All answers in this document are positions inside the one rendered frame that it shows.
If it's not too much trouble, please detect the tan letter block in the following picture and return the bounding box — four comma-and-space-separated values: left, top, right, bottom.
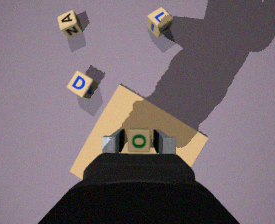
57, 10, 83, 38
147, 7, 174, 37
128, 128, 151, 152
67, 70, 98, 99

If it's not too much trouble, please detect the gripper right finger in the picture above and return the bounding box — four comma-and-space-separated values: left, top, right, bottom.
153, 129, 177, 154

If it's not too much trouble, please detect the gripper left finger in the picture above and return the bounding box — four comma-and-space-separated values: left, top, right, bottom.
102, 129, 125, 153

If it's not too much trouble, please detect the tan flat mat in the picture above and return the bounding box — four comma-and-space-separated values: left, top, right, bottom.
70, 85, 208, 180

